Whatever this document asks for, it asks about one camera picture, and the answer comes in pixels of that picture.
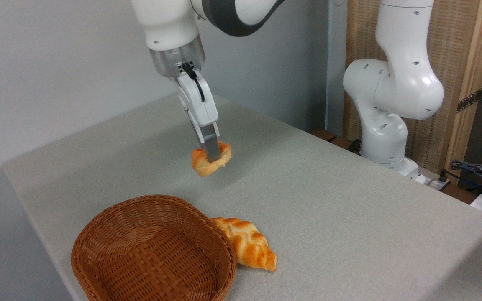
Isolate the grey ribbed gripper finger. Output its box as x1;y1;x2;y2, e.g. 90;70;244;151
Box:
197;121;221;163
190;119;205;150

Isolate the grey table cover cloth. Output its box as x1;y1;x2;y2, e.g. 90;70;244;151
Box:
2;93;482;301

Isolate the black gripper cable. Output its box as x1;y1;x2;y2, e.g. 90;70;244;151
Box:
182;63;206;103

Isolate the braided bread loaf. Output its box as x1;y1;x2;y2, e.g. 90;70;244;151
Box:
210;217;278;272

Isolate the brass screen hinge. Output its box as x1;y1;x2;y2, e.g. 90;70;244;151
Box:
456;89;482;113

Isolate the wood-framed woven screen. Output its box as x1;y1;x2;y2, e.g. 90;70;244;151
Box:
344;0;482;184

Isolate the round bread roll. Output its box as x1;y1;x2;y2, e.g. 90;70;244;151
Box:
191;141;232;177

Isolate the brown wicker basket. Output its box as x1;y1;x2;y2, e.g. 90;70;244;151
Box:
71;194;237;301

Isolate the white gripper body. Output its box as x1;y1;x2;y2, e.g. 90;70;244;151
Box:
176;70;219;127

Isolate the cables and power strip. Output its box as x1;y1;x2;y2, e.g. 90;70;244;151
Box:
449;160;482;197

